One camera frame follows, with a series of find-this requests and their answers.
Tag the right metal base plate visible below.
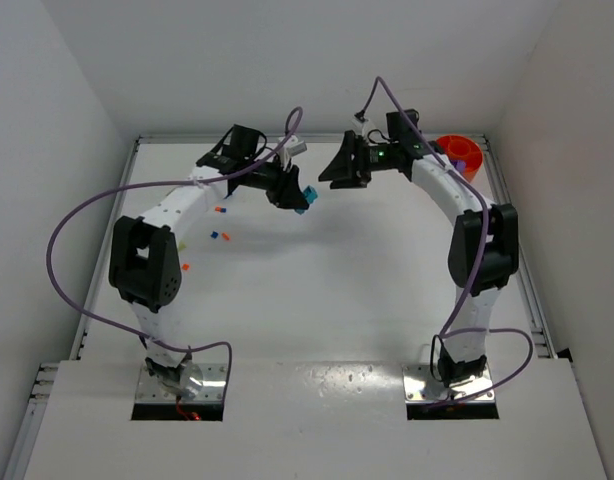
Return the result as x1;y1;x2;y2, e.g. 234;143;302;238
401;362;497;404

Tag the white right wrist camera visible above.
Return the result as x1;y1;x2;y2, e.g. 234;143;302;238
352;112;377;137

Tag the purple lego brick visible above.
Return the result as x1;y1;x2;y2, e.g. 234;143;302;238
450;160;466;174

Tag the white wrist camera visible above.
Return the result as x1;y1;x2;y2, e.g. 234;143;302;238
352;112;377;137
278;135;307;164

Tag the metal base plate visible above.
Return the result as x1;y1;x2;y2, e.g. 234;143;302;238
134;362;228;405
401;362;497;404

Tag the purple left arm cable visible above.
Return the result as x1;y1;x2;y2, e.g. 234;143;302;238
45;105;305;396

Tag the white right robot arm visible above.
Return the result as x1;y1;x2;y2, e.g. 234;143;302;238
318;109;519;386

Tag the orange divided round container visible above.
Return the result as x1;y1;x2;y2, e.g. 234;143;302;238
436;134;484;182

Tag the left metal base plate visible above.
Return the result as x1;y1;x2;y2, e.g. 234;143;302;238
134;362;228;405

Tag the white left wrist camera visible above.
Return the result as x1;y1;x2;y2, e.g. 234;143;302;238
278;135;307;164

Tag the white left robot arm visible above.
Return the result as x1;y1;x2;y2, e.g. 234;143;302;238
109;124;314;398

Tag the teal lego brick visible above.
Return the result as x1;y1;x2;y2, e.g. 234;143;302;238
295;185;318;215

